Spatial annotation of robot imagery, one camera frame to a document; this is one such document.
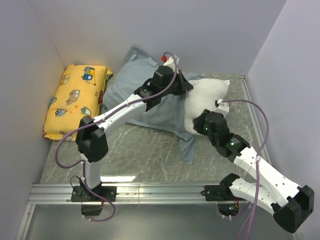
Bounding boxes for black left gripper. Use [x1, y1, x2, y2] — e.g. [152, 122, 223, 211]
[161, 70, 195, 98]

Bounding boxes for white pillow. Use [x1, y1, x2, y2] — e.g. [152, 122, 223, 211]
[184, 78, 230, 135]

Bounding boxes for blue pillowcase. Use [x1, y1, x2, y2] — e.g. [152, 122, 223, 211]
[100, 47, 195, 166]

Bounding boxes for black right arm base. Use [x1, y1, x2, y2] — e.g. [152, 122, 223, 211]
[200, 185, 251, 219]

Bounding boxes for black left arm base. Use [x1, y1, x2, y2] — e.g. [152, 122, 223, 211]
[70, 184, 117, 217]

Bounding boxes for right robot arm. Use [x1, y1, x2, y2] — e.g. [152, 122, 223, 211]
[193, 109, 315, 233]

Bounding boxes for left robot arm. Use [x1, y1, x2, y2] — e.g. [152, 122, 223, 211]
[75, 66, 193, 201]

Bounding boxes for yellow cartoon-car pillow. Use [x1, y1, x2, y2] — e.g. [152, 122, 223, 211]
[43, 64, 113, 141]

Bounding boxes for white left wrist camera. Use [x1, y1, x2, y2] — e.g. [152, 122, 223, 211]
[161, 55, 180, 72]

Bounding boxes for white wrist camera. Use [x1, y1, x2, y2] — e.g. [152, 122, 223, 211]
[161, 55, 180, 72]
[214, 99, 230, 117]

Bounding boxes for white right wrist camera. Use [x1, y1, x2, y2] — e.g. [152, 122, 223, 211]
[214, 99, 230, 117]

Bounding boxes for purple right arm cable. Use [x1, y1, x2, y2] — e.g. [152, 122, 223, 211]
[223, 99, 270, 240]

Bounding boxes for aluminium side rail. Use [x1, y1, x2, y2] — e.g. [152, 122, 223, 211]
[238, 75, 272, 164]

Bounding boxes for aluminium mounting rail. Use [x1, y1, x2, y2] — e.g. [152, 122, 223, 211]
[27, 182, 214, 205]

